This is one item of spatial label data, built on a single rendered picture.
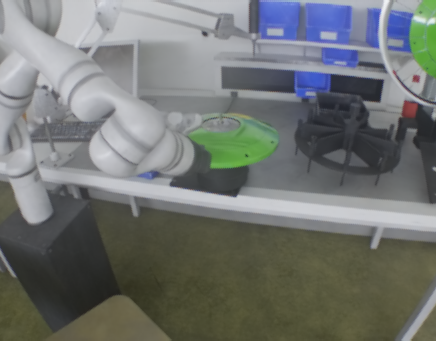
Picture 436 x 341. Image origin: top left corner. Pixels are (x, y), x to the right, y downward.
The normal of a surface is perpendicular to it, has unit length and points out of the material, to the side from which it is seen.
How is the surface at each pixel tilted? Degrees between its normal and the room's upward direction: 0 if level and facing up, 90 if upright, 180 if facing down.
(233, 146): 21
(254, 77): 90
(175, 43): 90
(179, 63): 90
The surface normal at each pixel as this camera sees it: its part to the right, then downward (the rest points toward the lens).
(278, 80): -0.25, 0.51
